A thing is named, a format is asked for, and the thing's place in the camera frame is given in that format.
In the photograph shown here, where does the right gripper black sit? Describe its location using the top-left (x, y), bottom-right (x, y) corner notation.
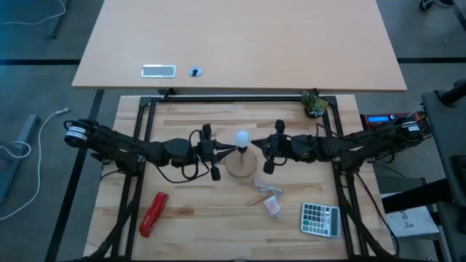
top-left (250, 119), bottom-right (294, 175)

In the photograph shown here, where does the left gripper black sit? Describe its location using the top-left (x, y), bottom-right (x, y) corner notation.
top-left (197, 122), bottom-right (238, 182)

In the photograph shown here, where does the white lightbulb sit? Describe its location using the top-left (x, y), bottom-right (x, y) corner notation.
top-left (234, 130), bottom-right (252, 148)

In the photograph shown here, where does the wooden-base table lamp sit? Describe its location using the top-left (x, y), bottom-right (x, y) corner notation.
top-left (225, 143), bottom-right (259, 180)

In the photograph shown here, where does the clear lamp plug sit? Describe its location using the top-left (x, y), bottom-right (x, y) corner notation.
top-left (263, 195), bottom-right (283, 219)

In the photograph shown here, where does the small potted succulent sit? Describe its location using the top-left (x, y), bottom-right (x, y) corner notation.
top-left (300, 88), bottom-right (329, 119)

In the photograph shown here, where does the grey desk calculator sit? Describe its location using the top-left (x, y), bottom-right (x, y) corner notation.
top-left (299, 202), bottom-right (342, 239)

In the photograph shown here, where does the red stapler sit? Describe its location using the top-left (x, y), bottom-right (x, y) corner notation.
top-left (138, 191), bottom-right (170, 239)

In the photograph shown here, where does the silver desk outlet plate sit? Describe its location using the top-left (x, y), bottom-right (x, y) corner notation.
top-left (141, 64), bottom-right (177, 79)

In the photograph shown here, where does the beige desk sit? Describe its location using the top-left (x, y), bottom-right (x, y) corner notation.
top-left (71, 0), bottom-right (408, 92)

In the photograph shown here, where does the red device with blue display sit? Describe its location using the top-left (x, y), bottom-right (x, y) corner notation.
top-left (360, 111), bottom-right (427, 132)

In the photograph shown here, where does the white paper bag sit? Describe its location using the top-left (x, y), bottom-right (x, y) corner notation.
top-left (384, 205), bottom-right (441, 239)

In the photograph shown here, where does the black office chair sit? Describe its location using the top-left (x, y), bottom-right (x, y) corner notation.
top-left (380, 79), bottom-right (466, 262)

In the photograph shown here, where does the grey metal table foot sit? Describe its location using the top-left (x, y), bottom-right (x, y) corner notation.
top-left (0, 114), bottom-right (41, 205)

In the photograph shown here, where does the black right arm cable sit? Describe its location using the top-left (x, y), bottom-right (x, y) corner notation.
top-left (264, 139), bottom-right (293, 167)

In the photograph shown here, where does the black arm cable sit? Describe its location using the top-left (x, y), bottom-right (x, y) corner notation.
top-left (264, 139), bottom-right (293, 167)
top-left (156, 128), bottom-right (213, 184)

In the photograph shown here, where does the clear lamp power cable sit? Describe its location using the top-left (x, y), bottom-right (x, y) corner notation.
top-left (251, 179), bottom-right (285, 198)

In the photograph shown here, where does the black aluminium rig frame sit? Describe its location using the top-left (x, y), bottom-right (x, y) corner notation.
top-left (85, 94), bottom-right (398, 262)

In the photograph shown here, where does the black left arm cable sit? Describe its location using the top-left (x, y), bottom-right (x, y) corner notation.
top-left (156, 128), bottom-right (213, 184)

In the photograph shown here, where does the white floor cable with plug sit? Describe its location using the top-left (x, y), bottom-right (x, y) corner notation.
top-left (0, 107), bottom-right (71, 221)

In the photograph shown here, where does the thin white floor cable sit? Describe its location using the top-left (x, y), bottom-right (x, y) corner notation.
top-left (0, 0), bottom-right (67, 26)

